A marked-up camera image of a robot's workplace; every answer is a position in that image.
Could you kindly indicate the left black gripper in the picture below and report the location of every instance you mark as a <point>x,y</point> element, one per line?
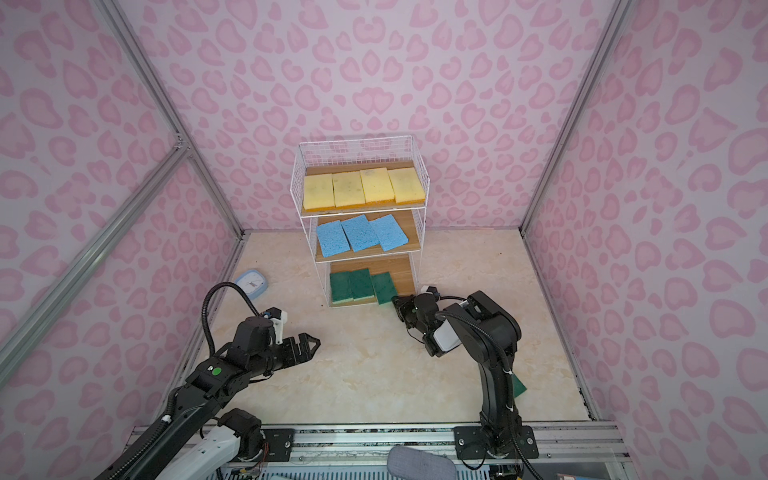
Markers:
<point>288,351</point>

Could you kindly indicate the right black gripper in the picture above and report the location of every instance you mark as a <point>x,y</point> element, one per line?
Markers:
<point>411,306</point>

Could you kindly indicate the green sponge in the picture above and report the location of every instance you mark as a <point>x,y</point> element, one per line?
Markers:
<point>384,287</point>
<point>361,285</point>
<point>518,386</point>
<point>340,288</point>

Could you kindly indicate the blue sponge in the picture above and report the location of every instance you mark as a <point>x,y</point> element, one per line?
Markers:
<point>359,233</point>
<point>332,239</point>
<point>389,233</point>

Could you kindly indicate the yellow sponge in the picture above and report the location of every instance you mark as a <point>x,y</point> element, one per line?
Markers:
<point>377,186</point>
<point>406,186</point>
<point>348,190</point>
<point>318,193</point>

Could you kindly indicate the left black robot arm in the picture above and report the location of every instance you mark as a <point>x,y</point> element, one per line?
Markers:
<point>254,351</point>

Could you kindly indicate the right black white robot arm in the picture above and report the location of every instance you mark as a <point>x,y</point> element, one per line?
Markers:
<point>490,335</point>

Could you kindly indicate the light blue square clock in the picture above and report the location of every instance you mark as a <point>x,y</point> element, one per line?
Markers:
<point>253,283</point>

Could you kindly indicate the grey oval pad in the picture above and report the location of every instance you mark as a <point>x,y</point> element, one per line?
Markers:
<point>413,464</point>

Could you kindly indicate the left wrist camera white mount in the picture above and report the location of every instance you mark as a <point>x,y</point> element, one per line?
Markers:
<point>278,319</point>

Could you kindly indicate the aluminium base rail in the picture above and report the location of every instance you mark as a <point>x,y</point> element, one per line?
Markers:
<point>550,450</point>

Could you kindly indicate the left diagonal aluminium frame bar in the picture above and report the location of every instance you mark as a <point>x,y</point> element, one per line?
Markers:
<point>39,319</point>

